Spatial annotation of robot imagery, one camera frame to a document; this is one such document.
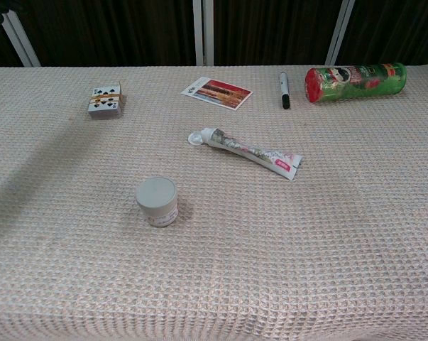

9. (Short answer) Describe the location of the small white round jar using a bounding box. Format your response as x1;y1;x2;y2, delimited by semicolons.
134;176;179;228

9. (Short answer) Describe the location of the red photo postcard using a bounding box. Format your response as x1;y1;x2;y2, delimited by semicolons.
180;76;253;112

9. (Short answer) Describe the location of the green Pringles can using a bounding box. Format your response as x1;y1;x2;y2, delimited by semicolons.
304;62;408;104

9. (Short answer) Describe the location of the rubber-banded playing card deck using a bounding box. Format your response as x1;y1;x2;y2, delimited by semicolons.
87;80;126;120

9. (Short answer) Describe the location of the white cream tube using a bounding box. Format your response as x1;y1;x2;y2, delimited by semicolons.
187;126;304;182

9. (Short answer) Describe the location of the white upright partition post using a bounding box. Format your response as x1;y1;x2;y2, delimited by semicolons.
193;0;215;67

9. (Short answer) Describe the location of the white slanted partition post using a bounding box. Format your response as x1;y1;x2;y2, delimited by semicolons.
324;0;356;66
0;0;42;68

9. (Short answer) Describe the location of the black marker pen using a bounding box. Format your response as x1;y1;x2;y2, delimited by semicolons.
278;71;292;110

